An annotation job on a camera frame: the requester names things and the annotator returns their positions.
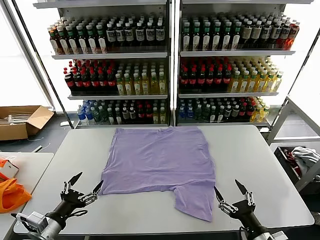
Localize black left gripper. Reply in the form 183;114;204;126
45;171;104;228

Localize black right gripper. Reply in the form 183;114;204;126
214;178;270;236

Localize purple t-shirt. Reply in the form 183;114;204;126
98;125;217;223

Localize black plastic crate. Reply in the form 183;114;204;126
273;145;320;186

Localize red garment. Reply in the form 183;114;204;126
284;148;302;177

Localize orange fabric bag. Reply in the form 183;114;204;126
0;172;33;214

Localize white and orange carton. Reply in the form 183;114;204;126
0;159;20;178

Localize green tinted bottle white cap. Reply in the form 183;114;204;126
194;104;203;123
201;104;210;123
92;106;101;125
99;106;108;125

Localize clear plastic bag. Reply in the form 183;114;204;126
0;153;17;163

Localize white crumpled garment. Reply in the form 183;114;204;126
291;146;320;176

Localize open cardboard box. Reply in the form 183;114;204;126
0;104;55;141

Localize cola bottle red cap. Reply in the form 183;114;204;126
137;104;146;124
179;66;189;92
238;102;247;120
222;66;232;92
72;69;83;92
144;104;153;124
188;66;198;92
246;102;255;120
196;66;206;92
213;66;223;92
106;69;117;92
64;70;75;93
89;69;100;92
81;69;91;92
205;66;215;92
98;69;108;92

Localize white packing strips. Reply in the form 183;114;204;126
0;112;35;125

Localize grey metal shelf unit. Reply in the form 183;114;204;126
174;0;298;128
32;0;174;130

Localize dark tea bottle green band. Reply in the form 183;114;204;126
56;25;68;55
221;21;232;51
231;21;242;50
181;21;192;52
66;24;78;55
211;21;222;51
96;23;108;54
201;21;212;51
191;21;202;52
76;24;88;54
86;24;98;54

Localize reddish tea bottle white label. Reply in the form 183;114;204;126
49;24;59;55

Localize dark bottle white square label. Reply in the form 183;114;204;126
106;23;117;48
271;21;282;49
144;21;155;47
135;22;146;47
261;20;273;49
124;22;135;48
115;22;126;48
279;21;291;49
155;21;166;47

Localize dark bottle beige label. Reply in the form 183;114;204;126
241;20;253;50
251;20;262;49

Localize red drink bottle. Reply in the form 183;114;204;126
288;21;300;50

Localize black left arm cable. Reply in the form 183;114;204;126
67;209;89;218

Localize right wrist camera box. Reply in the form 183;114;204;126
271;230;289;240

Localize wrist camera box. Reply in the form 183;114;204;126
271;230;289;240
15;211;49;235

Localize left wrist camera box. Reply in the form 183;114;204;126
15;211;49;235

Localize grey metal frame cart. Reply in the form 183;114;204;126
266;94;320;193

